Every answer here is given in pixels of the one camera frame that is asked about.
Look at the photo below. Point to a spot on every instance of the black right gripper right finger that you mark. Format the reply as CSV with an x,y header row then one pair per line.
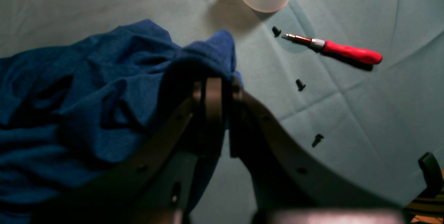
x,y
290,185

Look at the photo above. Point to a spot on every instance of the blue t-shirt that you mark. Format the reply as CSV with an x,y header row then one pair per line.
x,y
70,113

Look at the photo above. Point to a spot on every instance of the red handled screwdriver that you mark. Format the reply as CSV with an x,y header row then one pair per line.
x,y
359,55

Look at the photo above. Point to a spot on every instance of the teal table cloth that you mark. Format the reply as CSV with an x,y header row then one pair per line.
x,y
377,120

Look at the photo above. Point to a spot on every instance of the black screw middle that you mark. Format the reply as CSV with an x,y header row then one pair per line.
x,y
301,86

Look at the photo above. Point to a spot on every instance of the black screw lower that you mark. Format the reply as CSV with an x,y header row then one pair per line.
x,y
318,139

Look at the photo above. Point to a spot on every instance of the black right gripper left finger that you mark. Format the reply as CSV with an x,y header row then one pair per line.
x,y
153,185

